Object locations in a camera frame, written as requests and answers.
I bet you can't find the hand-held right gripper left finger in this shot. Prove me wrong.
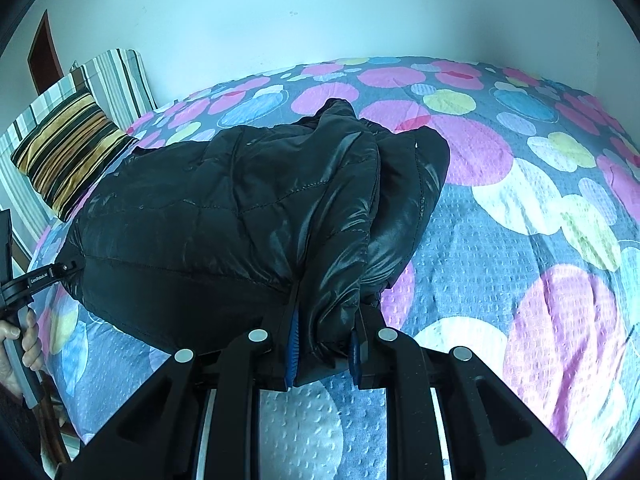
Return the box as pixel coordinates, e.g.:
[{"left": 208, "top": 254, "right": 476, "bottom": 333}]
[{"left": 65, "top": 305, "right": 303, "bottom": 480}]

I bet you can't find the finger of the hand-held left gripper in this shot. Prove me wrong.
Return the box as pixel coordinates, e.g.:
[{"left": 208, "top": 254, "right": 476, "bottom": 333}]
[{"left": 27, "top": 259, "right": 86, "bottom": 292}]

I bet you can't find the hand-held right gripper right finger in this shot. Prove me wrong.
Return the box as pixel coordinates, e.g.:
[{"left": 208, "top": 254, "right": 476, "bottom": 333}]
[{"left": 350, "top": 305, "right": 588, "bottom": 480}]

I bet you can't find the black puffer jacket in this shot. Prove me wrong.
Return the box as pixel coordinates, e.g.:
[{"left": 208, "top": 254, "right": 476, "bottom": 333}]
[{"left": 56, "top": 98, "right": 451, "bottom": 388}]

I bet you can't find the person's left hand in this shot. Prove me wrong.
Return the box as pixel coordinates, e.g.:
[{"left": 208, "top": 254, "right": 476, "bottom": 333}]
[{"left": 0, "top": 307, "right": 42, "bottom": 397}]

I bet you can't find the grey white striped pillow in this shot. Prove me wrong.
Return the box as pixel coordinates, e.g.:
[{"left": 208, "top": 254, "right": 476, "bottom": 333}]
[
  {"left": 0, "top": 74, "right": 93, "bottom": 256},
  {"left": 70, "top": 48, "right": 159, "bottom": 133}
]

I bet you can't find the yellow black striped cushion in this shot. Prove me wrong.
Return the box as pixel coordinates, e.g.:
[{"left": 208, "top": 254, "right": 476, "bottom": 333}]
[{"left": 10, "top": 87, "right": 139, "bottom": 222}]

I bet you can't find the polka dot bedspread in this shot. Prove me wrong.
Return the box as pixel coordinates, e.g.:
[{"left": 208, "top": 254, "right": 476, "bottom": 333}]
[{"left": 27, "top": 56, "right": 640, "bottom": 478}]

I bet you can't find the dark wooden headboard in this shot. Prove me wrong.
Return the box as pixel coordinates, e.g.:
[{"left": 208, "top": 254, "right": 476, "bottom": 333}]
[{"left": 27, "top": 9, "right": 69, "bottom": 97}]

